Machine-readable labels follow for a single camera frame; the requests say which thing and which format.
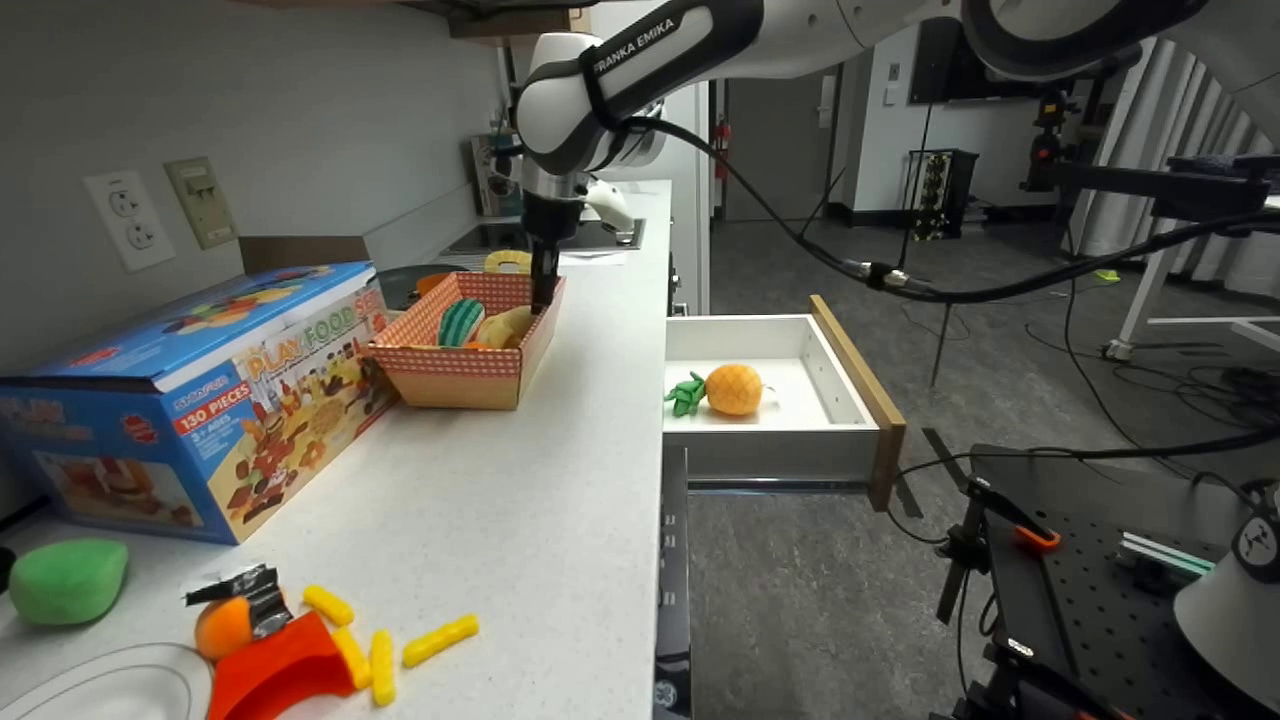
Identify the yellow toy fry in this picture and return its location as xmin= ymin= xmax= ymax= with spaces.
xmin=303 ymin=583 xmax=357 ymax=627
xmin=398 ymin=616 xmax=478 ymax=669
xmin=366 ymin=627 xmax=397 ymax=706

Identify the red checkered basket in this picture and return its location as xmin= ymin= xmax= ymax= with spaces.
xmin=365 ymin=272 xmax=560 ymax=412

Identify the orange toy fruit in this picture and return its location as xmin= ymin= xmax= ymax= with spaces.
xmin=194 ymin=595 xmax=251 ymax=659

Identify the yellow banana plush toy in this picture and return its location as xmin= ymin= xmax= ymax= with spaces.
xmin=470 ymin=303 xmax=532 ymax=348

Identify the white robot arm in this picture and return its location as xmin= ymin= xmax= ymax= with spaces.
xmin=512 ymin=0 xmax=1280 ymax=311

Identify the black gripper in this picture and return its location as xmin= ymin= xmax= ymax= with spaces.
xmin=525 ymin=193 xmax=582 ymax=315

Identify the green plush toy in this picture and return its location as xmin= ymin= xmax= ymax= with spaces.
xmin=9 ymin=539 xmax=126 ymax=627

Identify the orange pineapple plush toy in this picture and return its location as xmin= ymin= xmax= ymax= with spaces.
xmin=667 ymin=365 xmax=764 ymax=420

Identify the white wall outlet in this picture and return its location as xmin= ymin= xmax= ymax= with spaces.
xmin=85 ymin=169 xmax=175 ymax=272

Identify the white plate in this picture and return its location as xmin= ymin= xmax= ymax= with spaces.
xmin=0 ymin=642 xmax=212 ymax=720

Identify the red fries holder toy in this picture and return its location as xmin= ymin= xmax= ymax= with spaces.
xmin=208 ymin=616 xmax=357 ymax=720

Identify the black camera tripod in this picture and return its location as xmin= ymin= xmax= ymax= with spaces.
xmin=894 ymin=428 xmax=1066 ymax=720

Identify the striped watermelon plush toy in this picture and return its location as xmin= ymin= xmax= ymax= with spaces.
xmin=438 ymin=295 xmax=485 ymax=348

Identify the blue play food box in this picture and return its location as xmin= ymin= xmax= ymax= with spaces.
xmin=0 ymin=258 xmax=393 ymax=544

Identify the yellow toy ring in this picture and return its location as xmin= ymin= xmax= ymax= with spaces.
xmin=475 ymin=249 xmax=536 ymax=281

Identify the beige wall switch plate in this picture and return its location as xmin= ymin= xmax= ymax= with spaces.
xmin=162 ymin=155 xmax=234 ymax=249

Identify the black induction cooktop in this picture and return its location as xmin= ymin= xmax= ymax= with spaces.
xmin=445 ymin=220 xmax=643 ymax=257

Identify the white wooden-front drawer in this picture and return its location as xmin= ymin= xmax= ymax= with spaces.
xmin=663 ymin=295 xmax=906 ymax=513

